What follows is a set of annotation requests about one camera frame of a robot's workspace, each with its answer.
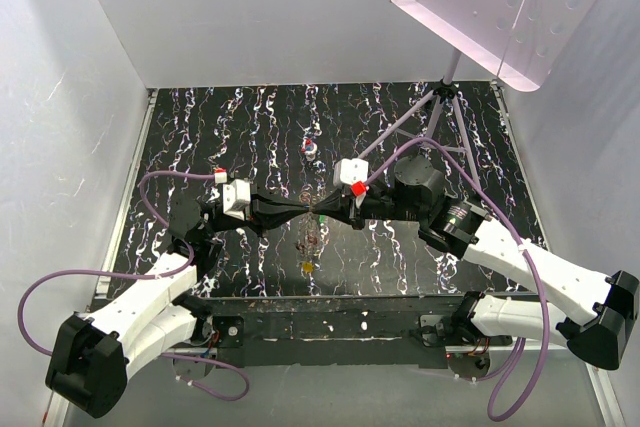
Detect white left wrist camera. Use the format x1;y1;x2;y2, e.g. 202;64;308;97
214;168;251;221

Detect lilac music stand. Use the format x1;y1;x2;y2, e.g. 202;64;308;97
351;0;636;167

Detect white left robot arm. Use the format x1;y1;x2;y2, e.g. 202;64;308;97
45;193;309;418

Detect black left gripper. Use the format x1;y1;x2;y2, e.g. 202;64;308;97
206;185;309;239

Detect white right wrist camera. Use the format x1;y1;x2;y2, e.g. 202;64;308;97
333;158;369;197

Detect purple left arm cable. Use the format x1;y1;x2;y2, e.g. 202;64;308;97
17;169;250;402

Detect black base board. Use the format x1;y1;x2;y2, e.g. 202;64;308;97
154;294;501;371

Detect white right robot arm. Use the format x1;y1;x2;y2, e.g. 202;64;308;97
313;156;639;371

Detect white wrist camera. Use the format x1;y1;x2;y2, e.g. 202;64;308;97
333;158;369;197
214;168;251;221

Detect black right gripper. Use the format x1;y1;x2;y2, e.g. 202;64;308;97
311;187;424;232

